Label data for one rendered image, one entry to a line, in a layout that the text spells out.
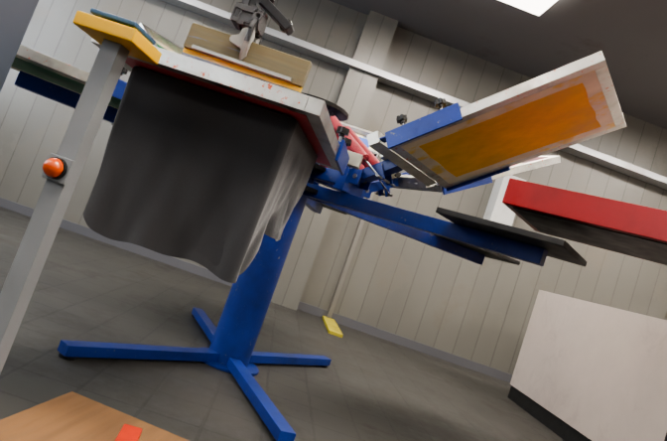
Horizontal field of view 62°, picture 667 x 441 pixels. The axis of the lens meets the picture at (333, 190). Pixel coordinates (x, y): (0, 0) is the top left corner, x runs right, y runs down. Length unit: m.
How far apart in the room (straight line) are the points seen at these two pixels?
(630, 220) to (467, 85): 4.20
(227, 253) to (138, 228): 0.23
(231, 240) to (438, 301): 4.45
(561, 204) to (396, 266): 3.77
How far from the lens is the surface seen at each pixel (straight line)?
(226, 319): 2.69
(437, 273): 5.66
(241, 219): 1.36
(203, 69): 1.36
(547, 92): 2.07
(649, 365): 3.69
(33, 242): 1.22
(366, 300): 5.54
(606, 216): 1.89
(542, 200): 1.93
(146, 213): 1.44
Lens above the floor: 0.69
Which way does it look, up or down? 5 degrees up
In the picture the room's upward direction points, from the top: 20 degrees clockwise
